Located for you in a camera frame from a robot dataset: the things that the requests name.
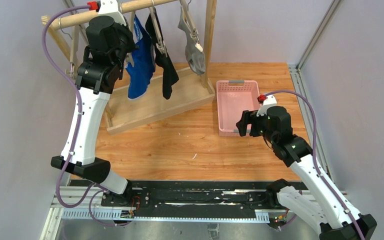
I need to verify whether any wooden hanger with grey underwear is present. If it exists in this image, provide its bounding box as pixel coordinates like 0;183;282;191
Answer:
179;0;204;53

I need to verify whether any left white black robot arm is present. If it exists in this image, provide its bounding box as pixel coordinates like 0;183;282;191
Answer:
50;15;136;203

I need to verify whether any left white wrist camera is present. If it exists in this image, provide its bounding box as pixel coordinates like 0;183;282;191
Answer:
98;0;128;26

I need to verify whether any aluminium frame post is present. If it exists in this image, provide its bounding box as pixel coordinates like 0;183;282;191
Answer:
288;0;343;173
62;0;92;44

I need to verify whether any aluminium frame post right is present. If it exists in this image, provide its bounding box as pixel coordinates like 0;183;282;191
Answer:
288;0;343;173

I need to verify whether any wooden hanger with black underwear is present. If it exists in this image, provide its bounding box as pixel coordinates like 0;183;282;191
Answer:
149;0;168;57

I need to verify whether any black underwear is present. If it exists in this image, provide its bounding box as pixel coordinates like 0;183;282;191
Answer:
145;12;179;100

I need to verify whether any aluminium frame post left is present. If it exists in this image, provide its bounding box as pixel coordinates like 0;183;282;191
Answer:
62;0;92;44

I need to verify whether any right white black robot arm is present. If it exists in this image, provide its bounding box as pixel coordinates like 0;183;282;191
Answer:
236;106;377;240

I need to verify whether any wooden clip hanger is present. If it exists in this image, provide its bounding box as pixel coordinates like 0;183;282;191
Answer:
124;10;136;68

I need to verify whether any blue white underwear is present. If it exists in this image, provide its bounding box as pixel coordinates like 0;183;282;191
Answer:
126;15;156;100

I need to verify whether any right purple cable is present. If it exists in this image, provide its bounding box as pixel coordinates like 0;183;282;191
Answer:
264;90;367;240

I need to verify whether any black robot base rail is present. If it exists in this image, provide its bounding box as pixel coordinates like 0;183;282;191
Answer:
69;179;310;220

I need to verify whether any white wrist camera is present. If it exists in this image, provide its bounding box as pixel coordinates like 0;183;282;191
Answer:
98;0;128;26
256;94;277;117

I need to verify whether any grey underwear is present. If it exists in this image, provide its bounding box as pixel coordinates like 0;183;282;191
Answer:
177;8;206;76

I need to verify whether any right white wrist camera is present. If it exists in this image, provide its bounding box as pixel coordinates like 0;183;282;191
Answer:
256;94;277;117

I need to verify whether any pink plastic basket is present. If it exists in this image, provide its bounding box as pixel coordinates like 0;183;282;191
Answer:
216;80;261;137

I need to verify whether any wooden clothes rack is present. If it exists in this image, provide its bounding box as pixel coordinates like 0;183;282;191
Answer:
48;0;217;135

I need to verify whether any empty wooden hanger left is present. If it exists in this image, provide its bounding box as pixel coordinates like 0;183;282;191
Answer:
58;18;80;80

